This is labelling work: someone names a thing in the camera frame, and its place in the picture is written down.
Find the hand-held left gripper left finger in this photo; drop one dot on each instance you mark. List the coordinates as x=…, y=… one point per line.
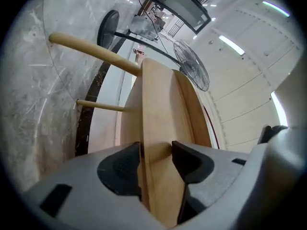
x=84, y=200

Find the long ceiling light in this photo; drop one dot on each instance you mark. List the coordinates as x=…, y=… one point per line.
x=275, y=8
x=231, y=45

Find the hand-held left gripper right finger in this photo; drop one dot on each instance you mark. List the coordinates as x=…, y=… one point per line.
x=216, y=174

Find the oval wooden table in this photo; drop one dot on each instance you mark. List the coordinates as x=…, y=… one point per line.
x=196, y=114

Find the black pedestal fan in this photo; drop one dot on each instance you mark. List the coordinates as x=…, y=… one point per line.
x=192, y=66

